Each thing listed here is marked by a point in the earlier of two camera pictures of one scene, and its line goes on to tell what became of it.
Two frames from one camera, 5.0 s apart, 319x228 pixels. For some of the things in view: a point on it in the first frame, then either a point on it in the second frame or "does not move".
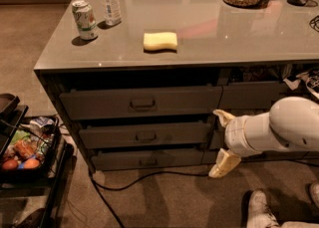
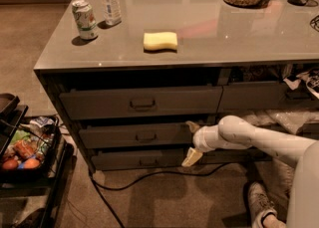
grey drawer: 209,157 does not move
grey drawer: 146,134 does not move
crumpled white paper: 312,82 does not move
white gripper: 236,134 → 200,139
